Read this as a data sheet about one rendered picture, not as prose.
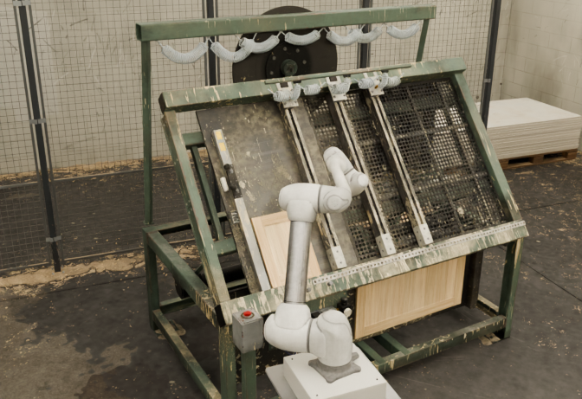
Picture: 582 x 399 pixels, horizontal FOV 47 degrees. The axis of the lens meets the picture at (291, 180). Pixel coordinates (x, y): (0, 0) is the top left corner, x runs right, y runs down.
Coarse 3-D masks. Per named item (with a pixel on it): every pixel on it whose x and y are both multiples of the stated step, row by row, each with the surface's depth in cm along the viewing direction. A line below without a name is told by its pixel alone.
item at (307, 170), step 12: (276, 84) 400; (288, 84) 404; (288, 108) 402; (288, 120) 399; (288, 132) 401; (300, 132) 399; (300, 144) 397; (300, 156) 394; (300, 168) 397; (312, 168) 394; (312, 180) 394; (324, 216) 389; (324, 228) 384; (324, 240) 386; (336, 240) 384; (336, 252) 381; (336, 264) 379
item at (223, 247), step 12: (360, 108) 437; (384, 108) 443; (432, 108) 466; (324, 120) 423; (360, 120) 440; (192, 132) 384; (192, 144) 381; (192, 156) 384; (204, 180) 378; (204, 192) 377; (432, 192) 437; (468, 192) 449; (384, 204) 419; (420, 204) 430; (432, 204) 442; (216, 216) 373; (216, 228) 371; (228, 240) 370; (228, 252) 368
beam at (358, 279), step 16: (448, 240) 418; (480, 240) 428; (496, 240) 433; (512, 240) 438; (416, 256) 404; (432, 256) 409; (448, 256) 414; (336, 272) 379; (368, 272) 388; (384, 272) 392; (400, 272) 396; (272, 288) 361; (320, 288) 372; (336, 288) 376; (352, 288) 388; (224, 304) 347; (240, 304) 351; (256, 304) 354; (272, 304) 358; (224, 320) 345
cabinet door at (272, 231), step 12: (264, 216) 377; (276, 216) 380; (264, 228) 375; (276, 228) 378; (288, 228) 381; (264, 240) 372; (276, 240) 375; (264, 252) 370; (276, 252) 373; (312, 252) 381; (264, 264) 369; (276, 264) 370; (312, 264) 379; (276, 276) 368; (312, 276) 376
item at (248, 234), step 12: (216, 144) 381; (228, 156) 379; (228, 180) 374; (240, 204) 371; (240, 216) 369; (252, 240) 367; (252, 252) 365; (252, 264) 365; (264, 276) 362; (264, 288) 360
